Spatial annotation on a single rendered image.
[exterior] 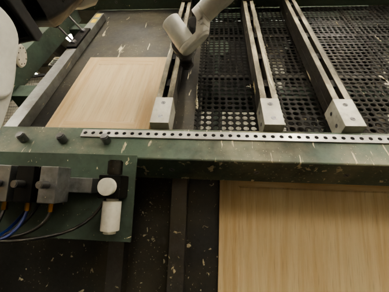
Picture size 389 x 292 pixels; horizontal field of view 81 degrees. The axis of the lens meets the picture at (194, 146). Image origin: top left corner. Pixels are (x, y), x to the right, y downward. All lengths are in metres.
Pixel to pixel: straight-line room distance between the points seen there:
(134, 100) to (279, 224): 0.72
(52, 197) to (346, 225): 0.94
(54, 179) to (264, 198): 0.68
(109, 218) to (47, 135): 0.37
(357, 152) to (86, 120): 0.87
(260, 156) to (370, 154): 0.30
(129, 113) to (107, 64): 0.37
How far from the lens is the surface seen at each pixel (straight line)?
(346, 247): 1.04
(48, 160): 0.80
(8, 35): 0.50
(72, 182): 0.70
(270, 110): 0.78
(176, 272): 0.91
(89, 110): 0.95
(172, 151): 0.68
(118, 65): 1.16
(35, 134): 0.90
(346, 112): 0.87
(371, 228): 1.07
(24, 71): 1.42
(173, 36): 0.83
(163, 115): 0.75
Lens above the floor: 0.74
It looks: 9 degrees up
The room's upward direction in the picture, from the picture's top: 2 degrees clockwise
